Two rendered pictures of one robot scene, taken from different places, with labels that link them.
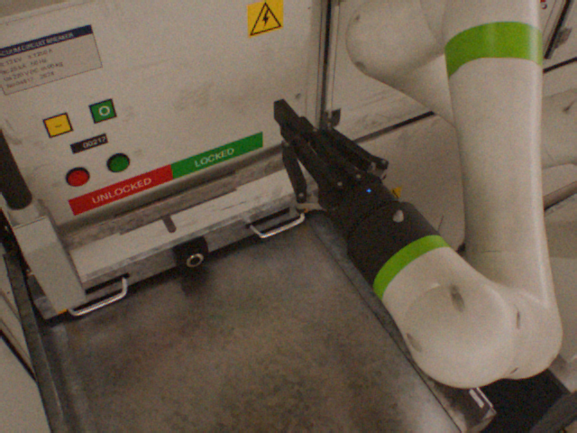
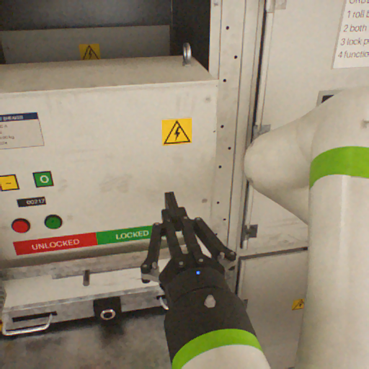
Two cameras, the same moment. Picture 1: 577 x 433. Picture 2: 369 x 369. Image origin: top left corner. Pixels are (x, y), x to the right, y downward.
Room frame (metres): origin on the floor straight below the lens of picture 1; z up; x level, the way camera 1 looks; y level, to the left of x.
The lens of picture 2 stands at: (0.14, -0.17, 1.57)
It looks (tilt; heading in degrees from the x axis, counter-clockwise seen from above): 32 degrees down; 17
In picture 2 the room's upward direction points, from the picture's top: straight up
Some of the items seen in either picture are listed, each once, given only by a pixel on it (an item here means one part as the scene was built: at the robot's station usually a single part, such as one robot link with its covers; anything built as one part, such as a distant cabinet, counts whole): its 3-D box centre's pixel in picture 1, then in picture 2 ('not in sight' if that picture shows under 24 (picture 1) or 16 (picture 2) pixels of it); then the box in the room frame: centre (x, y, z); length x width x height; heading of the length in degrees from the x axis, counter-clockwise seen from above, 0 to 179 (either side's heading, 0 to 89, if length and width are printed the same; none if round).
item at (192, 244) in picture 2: (334, 161); (192, 246); (0.51, -0.07, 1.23); 0.11 x 0.01 x 0.04; 27
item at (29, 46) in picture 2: not in sight; (90, 56); (1.34, 0.55, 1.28); 0.58 x 0.02 x 0.19; 118
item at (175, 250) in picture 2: (316, 169); (174, 249); (0.50, -0.04, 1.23); 0.11 x 0.01 x 0.04; 30
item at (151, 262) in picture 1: (184, 240); (107, 297); (0.65, 0.18, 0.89); 0.54 x 0.05 x 0.06; 118
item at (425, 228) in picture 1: (392, 248); (209, 336); (0.38, -0.12, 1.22); 0.09 x 0.06 x 0.12; 118
